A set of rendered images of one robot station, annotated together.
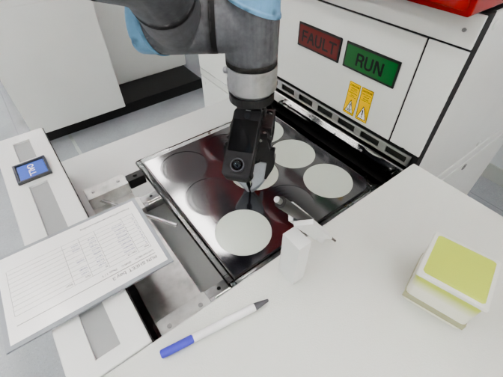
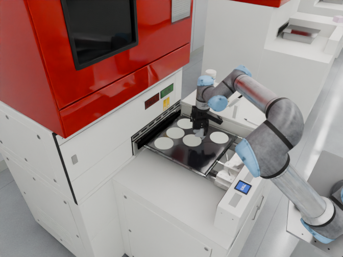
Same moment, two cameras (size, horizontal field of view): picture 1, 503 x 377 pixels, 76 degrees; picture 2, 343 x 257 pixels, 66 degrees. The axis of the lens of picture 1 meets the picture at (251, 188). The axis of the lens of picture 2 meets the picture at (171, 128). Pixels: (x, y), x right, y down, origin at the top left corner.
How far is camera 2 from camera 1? 1.43 m
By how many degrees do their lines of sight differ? 75
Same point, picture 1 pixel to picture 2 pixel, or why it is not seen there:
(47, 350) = not seen: outside the picture
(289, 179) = (190, 131)
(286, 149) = (174, 134)
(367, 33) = (164, 84)
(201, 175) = (201, 153)
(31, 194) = (252, 180)
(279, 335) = (249, 117)
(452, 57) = (180, 72)
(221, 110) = (128, 179)
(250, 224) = (215, 136)
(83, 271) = not seen: hidden behind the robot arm
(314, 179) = (187, 126)
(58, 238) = not seen: hidden behind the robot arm
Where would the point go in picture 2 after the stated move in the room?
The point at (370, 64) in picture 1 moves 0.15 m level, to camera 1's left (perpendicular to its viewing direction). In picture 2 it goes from (167, 90) to (176, 104)
